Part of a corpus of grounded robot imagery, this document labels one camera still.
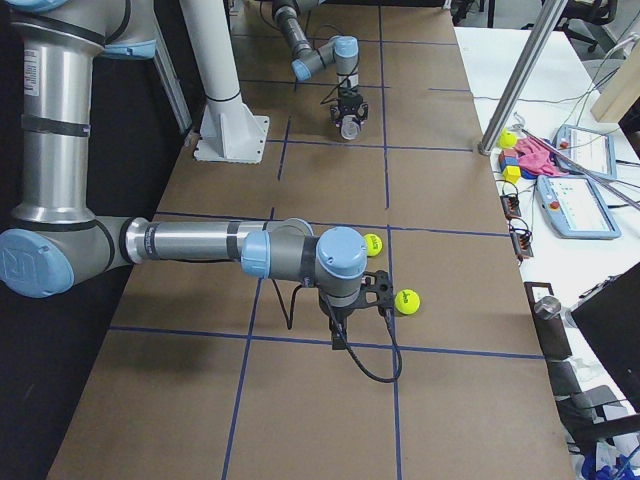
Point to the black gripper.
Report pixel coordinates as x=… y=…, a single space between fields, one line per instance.
x=349 y=96
x=336 y=318

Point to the clear tennis ball can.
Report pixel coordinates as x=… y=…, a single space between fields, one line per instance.
x=349 y=129

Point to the Wilson 3 tennis ball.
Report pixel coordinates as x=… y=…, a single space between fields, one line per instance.
x=407 y=302

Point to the Roland Garros tennis ball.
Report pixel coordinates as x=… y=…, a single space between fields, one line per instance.
x=374 y=244

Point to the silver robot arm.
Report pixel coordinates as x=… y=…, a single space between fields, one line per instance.
x=57 y=242
x=320 y=47

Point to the spare yellow tennis ball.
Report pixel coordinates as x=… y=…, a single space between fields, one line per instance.
x=507 y=139

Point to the red cube block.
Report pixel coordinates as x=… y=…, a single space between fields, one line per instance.
x=508 y=153

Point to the blue cube block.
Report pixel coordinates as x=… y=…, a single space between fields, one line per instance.
x=508 y=162

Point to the metal grabber stick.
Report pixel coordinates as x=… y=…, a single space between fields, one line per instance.
x=564 y=164

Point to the yellow cube block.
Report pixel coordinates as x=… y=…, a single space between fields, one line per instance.
x=511 y=173

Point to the pink cloth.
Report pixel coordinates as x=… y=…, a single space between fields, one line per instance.
x=535 y=159

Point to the near teach pendant tablet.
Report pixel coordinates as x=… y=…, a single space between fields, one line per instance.
x=575 y=209

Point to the teach pendant tablet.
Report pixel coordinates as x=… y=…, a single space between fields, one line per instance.
x=588 y=148
x=575 y=209

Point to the far teach pendant tablet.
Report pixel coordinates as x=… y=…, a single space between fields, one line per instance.
x=588 y=148

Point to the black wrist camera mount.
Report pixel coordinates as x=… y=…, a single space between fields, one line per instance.
x=376 y=290

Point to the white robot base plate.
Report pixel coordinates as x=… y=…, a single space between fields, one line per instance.
x=231 y=134

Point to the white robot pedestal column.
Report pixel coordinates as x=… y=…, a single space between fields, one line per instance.
x=208 y=30

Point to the aluminium frame post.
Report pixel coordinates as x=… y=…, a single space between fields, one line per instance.
x=543 y=27

